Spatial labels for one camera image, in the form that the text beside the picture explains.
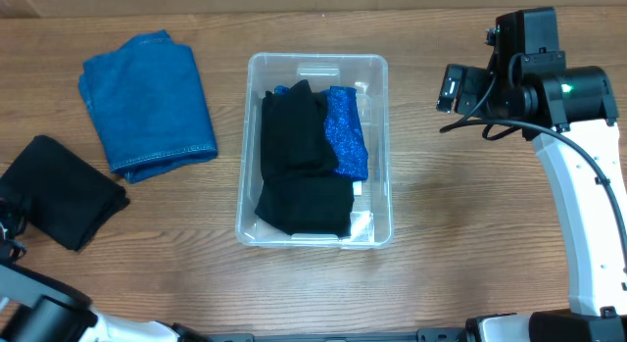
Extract blue glitter fabric garment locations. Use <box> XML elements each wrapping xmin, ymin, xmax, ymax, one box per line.
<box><xmin>274</xmin><ymin>80</ymin><xmax>368</xmax><ymax>181</ymax></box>

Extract black cloth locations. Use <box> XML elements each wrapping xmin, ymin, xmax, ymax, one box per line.
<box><xmin>255</xmin><ymin>176</ymin><xmax>354</xmax><ymax>238</ymax></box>
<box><xmin>261</xmin><ymin>79</ymin><xmax>339</xmax><ymax>182</ymax></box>
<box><xmin>1</xmin><ymin>135</ymin><xmax>130</xmax><ymax>252</ymax></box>

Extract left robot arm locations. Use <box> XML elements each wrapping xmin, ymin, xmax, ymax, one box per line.
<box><xmin>1</xmin><ymin>198</ymin><xmax>207</xmax><ymax>342</ymax></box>

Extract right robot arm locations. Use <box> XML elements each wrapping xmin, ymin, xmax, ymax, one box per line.
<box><xmin>437</xmin><ymin>8</ymin><xmax>626</xmax><ymax>341</ymax></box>

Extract white label in container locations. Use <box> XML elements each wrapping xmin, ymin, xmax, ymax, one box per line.
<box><xmin>353</xmin><ymin>181</ymin><xmax>362</xmax><ymax>196</ymax></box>

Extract clear plastic storage container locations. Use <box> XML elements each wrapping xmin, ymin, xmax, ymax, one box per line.
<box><xmin>235</xmin><ymin>52</ymin><xmax>394</xmax><ymax>250</ymax></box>

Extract folded blue denim jeans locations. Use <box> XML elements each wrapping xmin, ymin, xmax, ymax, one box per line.
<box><xmin>78</xmin><ymin>30</ymin><xmax>218</xmax><ymax>183</ymax></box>

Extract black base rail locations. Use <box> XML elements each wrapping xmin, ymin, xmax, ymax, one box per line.
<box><xmin>195</xmin><ymin>326</ymin><xmax>466</xmax><ymax>342</ymax></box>

